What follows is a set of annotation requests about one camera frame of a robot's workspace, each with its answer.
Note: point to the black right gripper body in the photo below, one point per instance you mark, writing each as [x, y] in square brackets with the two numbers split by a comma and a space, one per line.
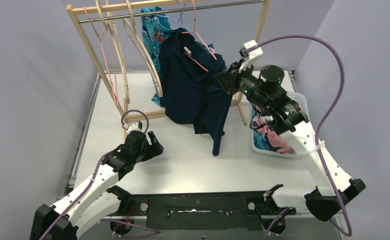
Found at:
[244, 81]

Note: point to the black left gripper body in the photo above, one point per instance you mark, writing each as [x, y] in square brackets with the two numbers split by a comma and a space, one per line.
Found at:
[145, 144]

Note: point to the navy blue shorts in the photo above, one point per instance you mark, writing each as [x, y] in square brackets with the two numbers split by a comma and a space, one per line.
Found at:
[191, 93]

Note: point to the pink wire hanger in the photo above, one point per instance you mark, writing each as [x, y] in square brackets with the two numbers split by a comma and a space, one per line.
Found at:
[100, 36]
[195, 33]

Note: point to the pink floral shorts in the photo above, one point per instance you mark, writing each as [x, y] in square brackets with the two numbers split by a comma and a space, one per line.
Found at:
[276, 143]

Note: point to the teal fish print shorts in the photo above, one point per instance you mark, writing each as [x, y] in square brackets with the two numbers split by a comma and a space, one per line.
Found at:
[155, 30]

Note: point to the wooden hanger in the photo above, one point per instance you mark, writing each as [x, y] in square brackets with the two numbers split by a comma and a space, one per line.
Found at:
[116, 48]
[131, 31]

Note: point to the wooden hanger front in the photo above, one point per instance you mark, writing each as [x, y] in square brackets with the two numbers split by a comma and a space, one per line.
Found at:
[116, 48]

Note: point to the blue shark print shorts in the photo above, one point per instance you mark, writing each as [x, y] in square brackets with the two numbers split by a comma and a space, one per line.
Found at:
[256, 125]

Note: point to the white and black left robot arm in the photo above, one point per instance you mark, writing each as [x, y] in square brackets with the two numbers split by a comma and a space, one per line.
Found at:
[98, 196]

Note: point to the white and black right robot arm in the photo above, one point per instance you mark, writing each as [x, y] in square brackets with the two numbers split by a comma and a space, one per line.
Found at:
[334, 187]

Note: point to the white plastic basket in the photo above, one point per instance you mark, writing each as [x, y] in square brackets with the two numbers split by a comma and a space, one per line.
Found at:
[266, 152]

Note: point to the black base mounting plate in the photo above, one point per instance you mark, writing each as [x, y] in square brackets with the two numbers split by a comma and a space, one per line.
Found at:
[204, 211]

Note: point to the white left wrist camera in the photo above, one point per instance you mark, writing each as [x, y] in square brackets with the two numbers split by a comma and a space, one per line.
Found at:
[134, 126]

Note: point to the blue wire hanger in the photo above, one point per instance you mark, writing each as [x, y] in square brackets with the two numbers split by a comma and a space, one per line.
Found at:
[180, 19]

